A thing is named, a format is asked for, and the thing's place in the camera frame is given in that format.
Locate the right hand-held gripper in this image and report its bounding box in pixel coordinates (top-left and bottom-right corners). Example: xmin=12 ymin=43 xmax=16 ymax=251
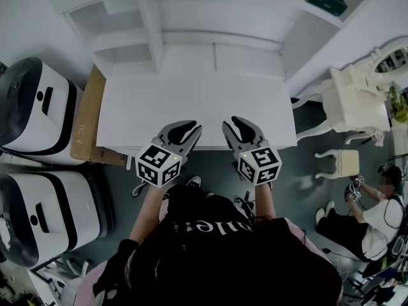
xmin=222 ymin=115 xmax=283 ymax=187

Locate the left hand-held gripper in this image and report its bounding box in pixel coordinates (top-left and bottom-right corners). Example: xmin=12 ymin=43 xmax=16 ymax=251
xmin=135 ymin=119 xmax=203 ymax=189

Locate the white shelf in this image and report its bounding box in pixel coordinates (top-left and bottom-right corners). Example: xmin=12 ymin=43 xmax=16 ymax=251
xmin=59 ymin=0 xmax=383 ymax=83

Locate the person's right forearm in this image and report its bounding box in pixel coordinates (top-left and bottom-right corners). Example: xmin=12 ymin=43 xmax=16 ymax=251
xmin=252 ymin=182 xmax=277 ymax=222

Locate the person's left forearm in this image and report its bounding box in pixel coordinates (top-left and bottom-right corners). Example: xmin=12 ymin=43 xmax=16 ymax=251
xmin=128 ymin=183 xmax=170 ymax=245

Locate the white desk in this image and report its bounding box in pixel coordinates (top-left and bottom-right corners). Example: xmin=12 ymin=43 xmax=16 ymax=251
xmin=95 ymin=70 xmax=299 ymax=153

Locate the person's black white sneaker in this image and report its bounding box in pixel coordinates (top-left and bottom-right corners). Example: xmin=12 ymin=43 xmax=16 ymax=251
xmin=186 ymin=175 xmax=203 ymax=190
xmin=131 ymin=181 xmax=149 ymax=198

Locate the person's black and pink top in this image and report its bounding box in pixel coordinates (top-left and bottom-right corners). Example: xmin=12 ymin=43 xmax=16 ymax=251
xmin=75 ymin=183 xmax=344 ymax=306

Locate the brown cardboard box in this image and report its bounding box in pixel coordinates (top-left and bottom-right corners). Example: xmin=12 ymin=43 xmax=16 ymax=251
xmin=69 ymin=64 xmax=129 ymax=168

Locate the white ornate stool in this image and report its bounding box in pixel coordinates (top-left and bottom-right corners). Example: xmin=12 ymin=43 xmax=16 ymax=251
xmin=314 ymin=149 xmax=361 ymax=181

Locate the white ornate dressing table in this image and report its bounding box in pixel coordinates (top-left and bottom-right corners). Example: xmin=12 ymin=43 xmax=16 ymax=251
xmin=291 ymin=62 xmax=392 ymax=146

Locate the white and black appliance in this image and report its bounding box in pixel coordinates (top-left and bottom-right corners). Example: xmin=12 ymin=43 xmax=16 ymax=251
xmin=0 ymin=170 xmax=115 ymax=270
xmin=0 ymin=56 xmax=86 ymax=167

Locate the green potted plant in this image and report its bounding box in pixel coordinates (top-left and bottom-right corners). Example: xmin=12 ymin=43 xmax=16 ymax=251
xmin=386 ymin=84 xmax=408 ymax=121

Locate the white oval framed mirror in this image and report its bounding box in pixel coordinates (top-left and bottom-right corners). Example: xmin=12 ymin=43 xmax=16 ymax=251
xmin=369 ymin=36 xmax=408 ymax=84

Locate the white chair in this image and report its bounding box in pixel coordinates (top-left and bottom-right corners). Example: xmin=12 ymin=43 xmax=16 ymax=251
xmin=26 ymin=256 xmax=94 ymax=306

